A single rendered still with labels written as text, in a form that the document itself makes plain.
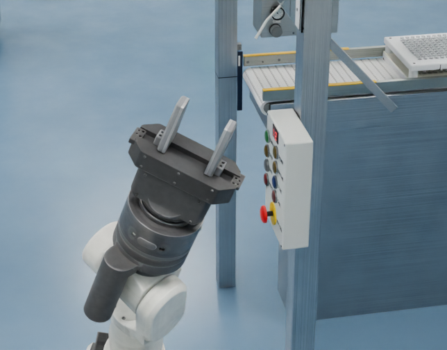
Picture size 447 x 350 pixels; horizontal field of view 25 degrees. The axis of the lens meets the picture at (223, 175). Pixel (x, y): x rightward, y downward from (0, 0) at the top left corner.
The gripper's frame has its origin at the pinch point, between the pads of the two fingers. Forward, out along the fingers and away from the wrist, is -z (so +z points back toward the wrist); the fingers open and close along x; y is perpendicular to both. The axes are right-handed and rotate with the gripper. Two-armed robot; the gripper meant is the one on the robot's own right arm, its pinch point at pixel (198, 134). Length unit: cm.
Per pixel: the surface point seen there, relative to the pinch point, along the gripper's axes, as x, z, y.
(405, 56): -32, 87, 188
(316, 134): -15, 64, 99
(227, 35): 20, 104, 181
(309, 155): -15, 61, 87
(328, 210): -33, 136, 167
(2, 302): 50, 213, 137
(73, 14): 134, 287, 411
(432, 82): -42, 88, 182
